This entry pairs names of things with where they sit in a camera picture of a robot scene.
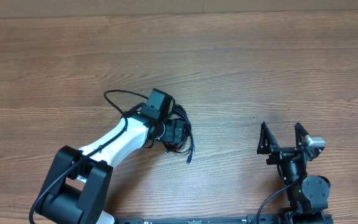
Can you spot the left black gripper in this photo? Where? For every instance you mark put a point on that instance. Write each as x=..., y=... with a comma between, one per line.
x=169, y=134

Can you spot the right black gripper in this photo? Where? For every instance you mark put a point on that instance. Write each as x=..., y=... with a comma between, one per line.
x=268, y=145

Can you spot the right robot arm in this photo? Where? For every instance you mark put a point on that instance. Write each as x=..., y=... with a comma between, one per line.
x=307, y=195

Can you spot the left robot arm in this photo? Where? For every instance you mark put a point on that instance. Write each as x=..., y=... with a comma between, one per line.
x=75, y=188

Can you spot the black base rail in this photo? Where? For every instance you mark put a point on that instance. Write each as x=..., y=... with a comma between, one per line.
x=250, y=219

